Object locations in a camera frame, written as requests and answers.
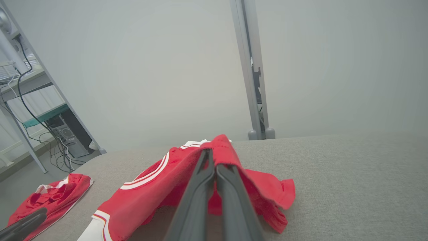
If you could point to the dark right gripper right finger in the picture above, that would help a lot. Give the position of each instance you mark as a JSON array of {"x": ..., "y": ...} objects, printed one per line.
[{"x": 235, "y": 207}]

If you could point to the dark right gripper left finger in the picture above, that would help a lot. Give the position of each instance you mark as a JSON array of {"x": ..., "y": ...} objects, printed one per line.
[{"x": 197, "y": 201}]

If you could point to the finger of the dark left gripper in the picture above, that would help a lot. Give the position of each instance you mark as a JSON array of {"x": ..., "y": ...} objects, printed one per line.
[{"x": 23, "y": 226}]

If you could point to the plain red shirt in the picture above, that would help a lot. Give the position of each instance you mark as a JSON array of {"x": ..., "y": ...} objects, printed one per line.
[{"x": 60, "y": 197}]

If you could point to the red jersey with large number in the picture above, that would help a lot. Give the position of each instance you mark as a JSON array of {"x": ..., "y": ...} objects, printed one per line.
[{"x": 143, "y": 201}]

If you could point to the grey cylindrical partition foot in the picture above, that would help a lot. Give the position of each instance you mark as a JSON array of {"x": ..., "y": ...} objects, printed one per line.
[
  {"x": 270, "y": 133},
  {"x": 252, "y": 135}
]

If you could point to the dark computer tower case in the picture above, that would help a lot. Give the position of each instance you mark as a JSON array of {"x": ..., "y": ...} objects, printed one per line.
[{"x": 68, "y": 140}]

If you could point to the teal shelf board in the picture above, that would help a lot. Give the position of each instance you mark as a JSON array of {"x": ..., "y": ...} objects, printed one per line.
[{"x": 43, "y": 116}]

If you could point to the white stand pole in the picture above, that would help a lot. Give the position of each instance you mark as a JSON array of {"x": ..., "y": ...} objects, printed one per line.
[{"x": 13, "y": 55}]

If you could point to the grey partition joint post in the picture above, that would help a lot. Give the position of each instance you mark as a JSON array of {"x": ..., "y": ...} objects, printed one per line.
[{"x": 247, "y": 67}]

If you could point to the white metal desk frame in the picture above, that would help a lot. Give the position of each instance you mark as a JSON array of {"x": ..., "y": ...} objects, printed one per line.
[{"x": 31, "y": 83}]

